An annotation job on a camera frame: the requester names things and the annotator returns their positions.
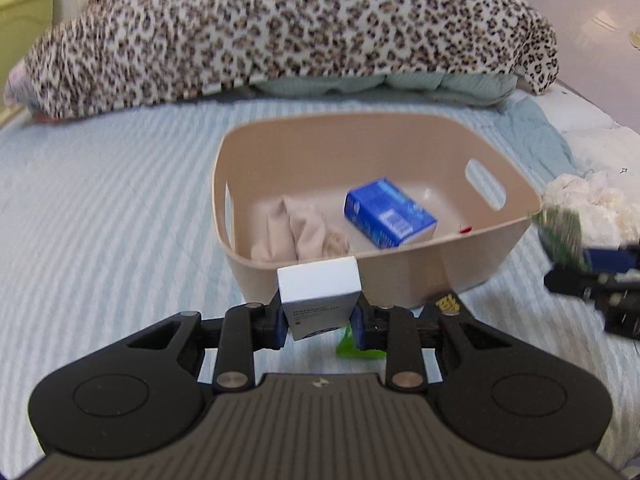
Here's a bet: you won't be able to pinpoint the white pillow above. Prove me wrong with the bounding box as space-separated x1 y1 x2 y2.
533 84 639 177

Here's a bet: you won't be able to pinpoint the green plastic storage bin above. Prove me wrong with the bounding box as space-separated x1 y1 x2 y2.
0 0 58 91

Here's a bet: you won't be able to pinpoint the striped light blue bedsheet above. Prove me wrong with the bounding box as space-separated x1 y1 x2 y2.
1 92 639 478

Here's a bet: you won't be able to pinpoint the pink headboard with flower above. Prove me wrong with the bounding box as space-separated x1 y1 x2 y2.
527 0 639 130

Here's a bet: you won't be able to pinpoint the black box gold lettering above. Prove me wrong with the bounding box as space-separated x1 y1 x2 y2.
418 292 469 323

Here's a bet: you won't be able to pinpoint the leopard print blanket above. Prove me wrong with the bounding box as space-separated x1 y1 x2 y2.
3 0 560 120

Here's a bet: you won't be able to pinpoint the clear bag dried herbs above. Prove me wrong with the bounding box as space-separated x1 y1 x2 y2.
533 206 591 271

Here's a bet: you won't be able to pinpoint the green snack packet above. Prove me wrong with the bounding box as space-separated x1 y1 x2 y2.
335 325 386 361

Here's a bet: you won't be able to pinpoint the blue tissue pack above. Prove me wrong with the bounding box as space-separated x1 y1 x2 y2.
344 178 437 249

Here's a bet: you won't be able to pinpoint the white fluffy plush toy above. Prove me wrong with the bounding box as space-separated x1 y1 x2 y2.
542 172 639 248

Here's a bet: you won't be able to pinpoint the white small carton box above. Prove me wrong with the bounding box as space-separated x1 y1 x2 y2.
277 257 361 340

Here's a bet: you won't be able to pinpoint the teal quilted comforter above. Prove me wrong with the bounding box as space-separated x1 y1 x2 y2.
254 73 518 107

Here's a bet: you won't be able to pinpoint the beige plastic storage basket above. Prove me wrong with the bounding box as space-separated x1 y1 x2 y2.
212 113 541 308

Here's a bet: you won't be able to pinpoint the beige cloth in basket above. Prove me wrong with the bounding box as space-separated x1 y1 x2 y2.
250 195 350 263

